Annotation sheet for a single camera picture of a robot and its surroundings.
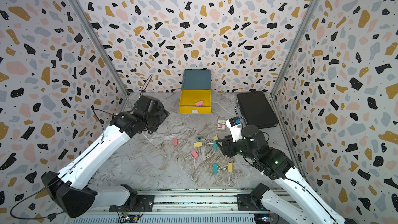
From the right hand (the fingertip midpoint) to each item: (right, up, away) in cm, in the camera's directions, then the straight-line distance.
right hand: (220, 140), depth 67 cm
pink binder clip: (-11, +16, +28) cm, 34 cm away
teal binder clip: (-2, -9, +26) cm, 27 cm away
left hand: (-25, +10, +10) cm, 29 cm away
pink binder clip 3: (-13, -13, +23) cm, 30 cm away
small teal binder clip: (-11, -5, +26) cm, 29 cm away
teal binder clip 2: (-2, -20, +19) cm, 27 cm away
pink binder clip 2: (-27, -8, +33) cm, 43 cm away
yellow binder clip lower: (+7, -19, +19) cm, 28 cm away
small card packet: (+3, +3, +36) cm, 36 cm away
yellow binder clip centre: (-12, -8, +27) cm, 30 cm away
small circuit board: (-41, -37, +4) cm, 55 cm away
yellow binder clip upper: (-1, -5, +30) cm, 30 cm away
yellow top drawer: (-18, +21, +39) cm, 48 cm away
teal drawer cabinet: (-14, +33, +43) cm, 56 cm away
